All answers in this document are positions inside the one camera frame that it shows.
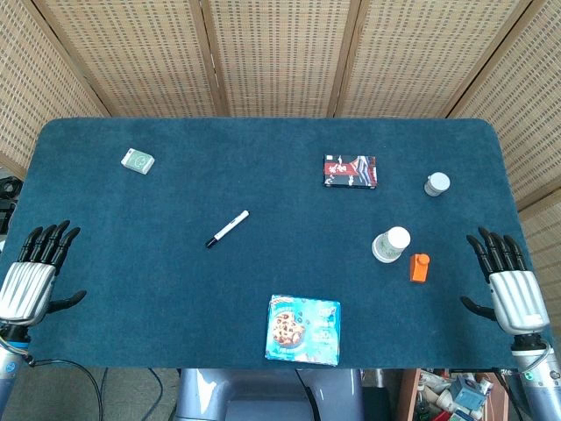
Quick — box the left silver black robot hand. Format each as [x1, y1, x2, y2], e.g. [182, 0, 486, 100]
[0, 219, 88, 328]

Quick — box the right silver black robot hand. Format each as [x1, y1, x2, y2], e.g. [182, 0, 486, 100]
[459, 226, 551, 337]

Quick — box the white floral paper cup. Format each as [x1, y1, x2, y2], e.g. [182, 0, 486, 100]
[373, 225, 412, 260]
[372, 239, 402, 264]

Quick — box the black equipment pile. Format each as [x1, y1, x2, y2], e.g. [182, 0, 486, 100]
[0, 174, 24, 236]

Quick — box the orange plastic block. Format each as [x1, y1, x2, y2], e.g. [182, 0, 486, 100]
[409, 253, 430, 285]

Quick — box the small white jar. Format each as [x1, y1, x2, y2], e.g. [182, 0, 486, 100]
[423, 171, 451, 197]

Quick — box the brown wooden shelf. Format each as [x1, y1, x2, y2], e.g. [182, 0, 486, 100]
[401, 367, 512, 421]

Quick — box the small green white box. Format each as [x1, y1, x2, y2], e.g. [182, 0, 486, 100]
[120, 147, 156, 176]

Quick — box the woven rattan screen panel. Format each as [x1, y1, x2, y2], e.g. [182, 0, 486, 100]
[445, 0, 561, 211]
[0, 0, 110, 182]
[200, 0, 367, 118]
[335, 0, 538, 118]
[32, 0, 229, 118]

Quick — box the white black marker pen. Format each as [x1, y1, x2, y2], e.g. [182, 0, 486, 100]
[205, 210, 251, 250]

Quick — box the black red patterned box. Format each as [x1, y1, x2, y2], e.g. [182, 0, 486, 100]
[323, 153, 378, 190]

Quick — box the blue cookie box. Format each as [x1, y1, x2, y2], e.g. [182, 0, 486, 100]
[264, 294, 342, 366]

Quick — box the dark teal carpet mat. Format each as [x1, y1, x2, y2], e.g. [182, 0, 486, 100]
[0, 117, 526, 371]

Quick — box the grey robot torso base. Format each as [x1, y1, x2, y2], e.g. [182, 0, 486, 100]
[174, 367, 366, 421]

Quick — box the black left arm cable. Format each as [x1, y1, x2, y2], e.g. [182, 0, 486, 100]
[26, 358, 107, 421]

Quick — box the blue floor cable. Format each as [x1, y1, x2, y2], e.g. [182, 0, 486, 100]
[147, 367, 167, 421]

